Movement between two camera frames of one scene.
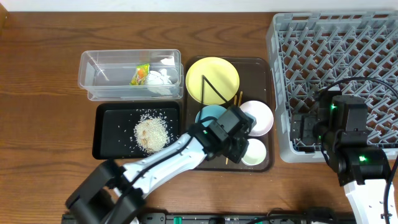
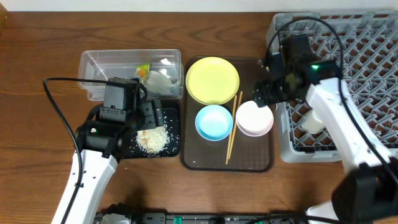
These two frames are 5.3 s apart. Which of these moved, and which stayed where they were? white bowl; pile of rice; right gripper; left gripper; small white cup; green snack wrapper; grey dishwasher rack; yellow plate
Moved: small white cup; right gripper; left gripper
Stayed: green snack wrapper; pile of rice; yellow plate; grey dishwasher rack; white bowl
